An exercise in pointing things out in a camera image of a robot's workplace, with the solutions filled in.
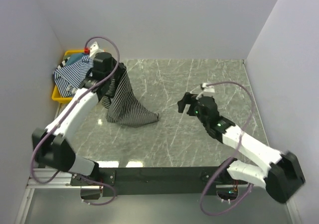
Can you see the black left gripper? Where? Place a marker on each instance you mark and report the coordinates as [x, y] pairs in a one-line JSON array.
[[120, 70]]

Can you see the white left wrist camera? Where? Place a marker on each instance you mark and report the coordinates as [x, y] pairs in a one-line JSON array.
[[93, 50]]

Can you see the black striped tank top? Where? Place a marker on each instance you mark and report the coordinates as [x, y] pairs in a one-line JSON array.
[[122, 106]]

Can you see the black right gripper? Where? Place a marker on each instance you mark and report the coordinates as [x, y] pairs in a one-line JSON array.
[[187, 99]]

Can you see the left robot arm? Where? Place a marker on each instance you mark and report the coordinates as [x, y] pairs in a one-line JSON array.
[[51, 145]]

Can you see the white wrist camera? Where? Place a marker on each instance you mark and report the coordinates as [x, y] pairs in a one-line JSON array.
[[93, 50], [207, 88]]

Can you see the aluminium extrusion rail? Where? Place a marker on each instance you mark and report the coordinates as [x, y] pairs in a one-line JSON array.
[[60, 181]]

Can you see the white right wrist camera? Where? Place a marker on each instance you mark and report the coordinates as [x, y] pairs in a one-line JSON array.
[[207, 88]]

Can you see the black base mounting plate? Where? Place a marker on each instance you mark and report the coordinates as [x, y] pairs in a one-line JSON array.
[[157, 180]]

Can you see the blue white striped tank top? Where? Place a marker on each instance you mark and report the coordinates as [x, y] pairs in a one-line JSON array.
[[69, 77]]

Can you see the yellow plastic bin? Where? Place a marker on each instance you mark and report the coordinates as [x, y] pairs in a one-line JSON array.
[[56, 96]]

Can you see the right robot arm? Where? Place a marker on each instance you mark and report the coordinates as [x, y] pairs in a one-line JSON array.
[[279, 173]]

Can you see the teal tank top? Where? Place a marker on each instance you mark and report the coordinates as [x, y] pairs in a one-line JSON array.
[[74, 58]]

